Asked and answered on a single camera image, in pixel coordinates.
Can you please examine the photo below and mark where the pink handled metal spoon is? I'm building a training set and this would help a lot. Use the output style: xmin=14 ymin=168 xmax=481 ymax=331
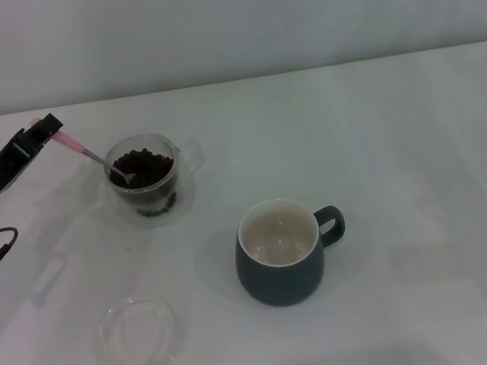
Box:
xmin=29 ymin=103 xmax=138 ymax=199

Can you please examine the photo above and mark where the dark green ceramic mug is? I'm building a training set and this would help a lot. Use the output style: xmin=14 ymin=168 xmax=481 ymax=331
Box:
xmin=227 ymin=190 xmax=357 ymax=314

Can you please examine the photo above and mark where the dark coffee bean heap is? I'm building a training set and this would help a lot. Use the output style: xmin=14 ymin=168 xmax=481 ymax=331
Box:
xmin=104 ymin=143 xmax=182 ymax=223

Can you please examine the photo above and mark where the double-walled glass cup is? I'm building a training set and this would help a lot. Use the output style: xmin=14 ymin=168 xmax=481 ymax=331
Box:
xmin=99 ymin=125 xmax=214 ymax=234

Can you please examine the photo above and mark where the clear glass dish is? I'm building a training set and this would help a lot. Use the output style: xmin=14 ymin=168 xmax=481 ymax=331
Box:
xmin=93 ymin=289 xmax=192 ymax=365

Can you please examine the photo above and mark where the dark left arm cable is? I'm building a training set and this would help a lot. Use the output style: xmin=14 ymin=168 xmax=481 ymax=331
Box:
xmin=0 ymin=226 xmax=25 ymax=269

